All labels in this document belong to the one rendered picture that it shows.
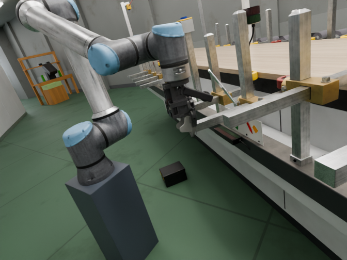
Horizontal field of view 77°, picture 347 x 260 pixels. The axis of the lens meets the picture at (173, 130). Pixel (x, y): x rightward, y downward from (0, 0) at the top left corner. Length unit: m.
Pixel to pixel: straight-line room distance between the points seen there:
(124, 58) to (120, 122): 0.55
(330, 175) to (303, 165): 0.44
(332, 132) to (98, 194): 1.00
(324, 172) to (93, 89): 1.01
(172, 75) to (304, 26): 0.36
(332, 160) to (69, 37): 0.76
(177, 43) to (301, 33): 0.32
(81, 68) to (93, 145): 0.37
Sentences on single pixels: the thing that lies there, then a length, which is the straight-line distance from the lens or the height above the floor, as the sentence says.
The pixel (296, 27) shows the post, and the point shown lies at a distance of 0.66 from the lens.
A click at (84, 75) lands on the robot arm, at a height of 1.09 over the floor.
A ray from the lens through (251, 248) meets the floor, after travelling 1.44.
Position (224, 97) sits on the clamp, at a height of 0.84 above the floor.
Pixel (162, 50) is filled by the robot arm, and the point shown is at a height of 1.13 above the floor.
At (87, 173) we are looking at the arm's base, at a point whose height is 0.66.
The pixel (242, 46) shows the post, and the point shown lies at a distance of 0.85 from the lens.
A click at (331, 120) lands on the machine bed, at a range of 0.95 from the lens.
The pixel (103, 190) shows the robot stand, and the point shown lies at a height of 0.57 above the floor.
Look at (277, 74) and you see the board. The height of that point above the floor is 0.90.
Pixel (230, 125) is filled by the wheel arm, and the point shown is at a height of 0.94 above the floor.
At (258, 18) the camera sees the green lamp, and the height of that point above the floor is 1.14.
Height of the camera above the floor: 1.16
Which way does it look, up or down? 23 degrees down
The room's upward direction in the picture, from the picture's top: 15 degrees counter-clockwise
